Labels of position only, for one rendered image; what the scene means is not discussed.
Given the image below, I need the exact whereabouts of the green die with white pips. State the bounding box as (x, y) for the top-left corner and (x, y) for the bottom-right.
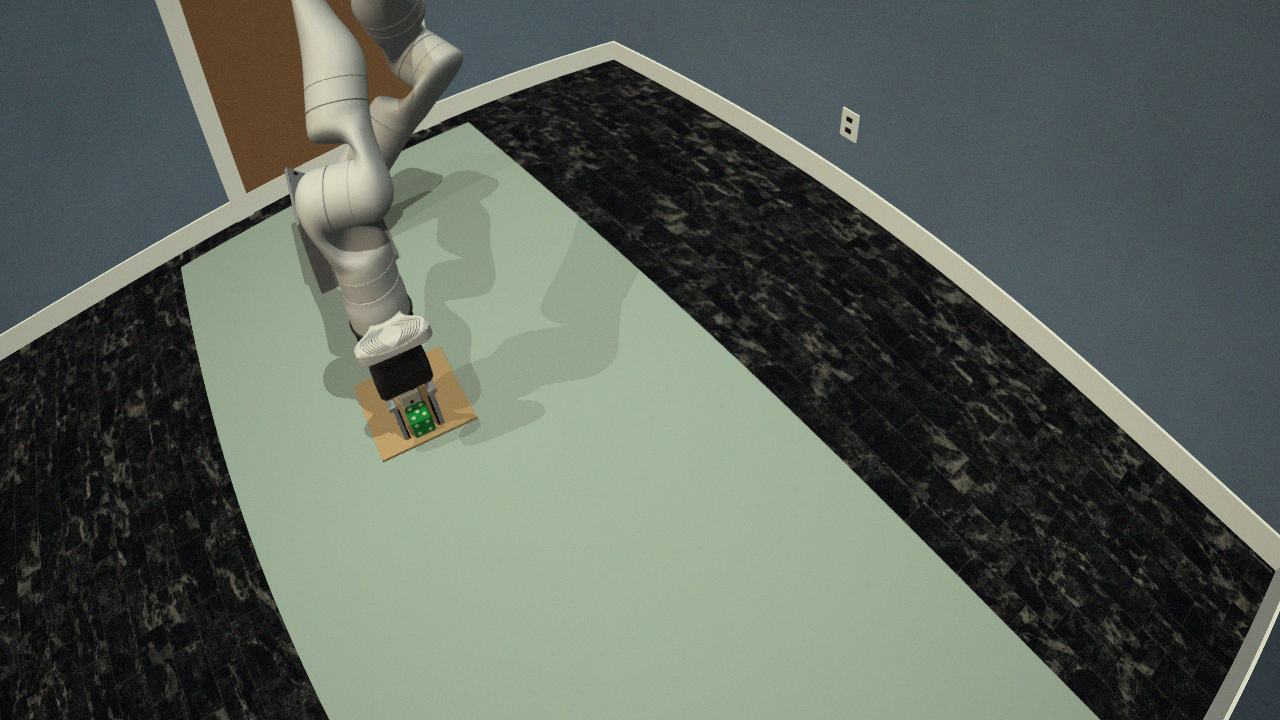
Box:
(404, 400), (436, 437)

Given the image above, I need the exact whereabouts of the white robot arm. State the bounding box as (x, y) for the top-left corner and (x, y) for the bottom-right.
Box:
(291, 0), (463, 304)

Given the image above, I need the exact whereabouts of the white die with black pips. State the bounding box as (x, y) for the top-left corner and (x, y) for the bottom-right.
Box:
(398, 387), (422, 410)

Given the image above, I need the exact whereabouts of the tan flat mat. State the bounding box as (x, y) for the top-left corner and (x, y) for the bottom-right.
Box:
(355, 347), (477, 462)

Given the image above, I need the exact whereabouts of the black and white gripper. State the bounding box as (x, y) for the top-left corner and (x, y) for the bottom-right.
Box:
(343, 272), (444, 439)

